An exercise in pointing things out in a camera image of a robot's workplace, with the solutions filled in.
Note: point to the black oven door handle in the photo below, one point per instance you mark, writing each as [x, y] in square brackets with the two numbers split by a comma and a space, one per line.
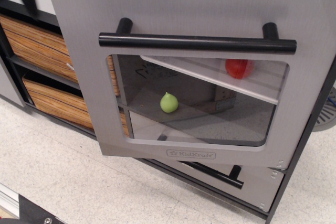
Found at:
[269, 44]

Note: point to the grey toy oven door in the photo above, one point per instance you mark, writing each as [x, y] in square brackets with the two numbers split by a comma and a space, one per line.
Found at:
[213, 124]

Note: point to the white oven shelf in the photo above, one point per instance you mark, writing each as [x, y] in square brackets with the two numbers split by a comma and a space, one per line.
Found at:
[259, 85]

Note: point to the green toy pear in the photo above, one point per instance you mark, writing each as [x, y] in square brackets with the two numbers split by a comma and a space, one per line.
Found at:
[169, 103]

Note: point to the red toy tomato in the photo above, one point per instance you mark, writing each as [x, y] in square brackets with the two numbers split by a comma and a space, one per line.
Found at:
[238, 68]

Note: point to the lower wood-pattern fabric bin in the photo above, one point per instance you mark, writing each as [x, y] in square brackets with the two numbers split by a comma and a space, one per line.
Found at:
[57, 99]

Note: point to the wood-pattern fabric bin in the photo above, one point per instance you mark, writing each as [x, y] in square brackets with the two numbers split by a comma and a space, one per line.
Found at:
[57, 99]
[45, 50]

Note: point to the grey lower drawer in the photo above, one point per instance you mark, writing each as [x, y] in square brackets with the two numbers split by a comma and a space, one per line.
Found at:
[256, 186]

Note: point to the upper wood-pattern fabric bin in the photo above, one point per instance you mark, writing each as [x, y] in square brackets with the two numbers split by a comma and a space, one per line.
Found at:
[45, 50]

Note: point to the black toy kitchen cabinet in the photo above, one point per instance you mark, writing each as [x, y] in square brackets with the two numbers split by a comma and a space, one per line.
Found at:
[60, 166]

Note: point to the grey round chair base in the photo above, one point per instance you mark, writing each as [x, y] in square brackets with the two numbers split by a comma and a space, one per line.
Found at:
[326, 118]

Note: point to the black drawer handle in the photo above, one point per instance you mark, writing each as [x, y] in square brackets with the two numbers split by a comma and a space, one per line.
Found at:
[231, 178]

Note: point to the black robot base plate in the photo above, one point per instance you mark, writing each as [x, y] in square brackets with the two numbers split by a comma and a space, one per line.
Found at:
[30, 212]

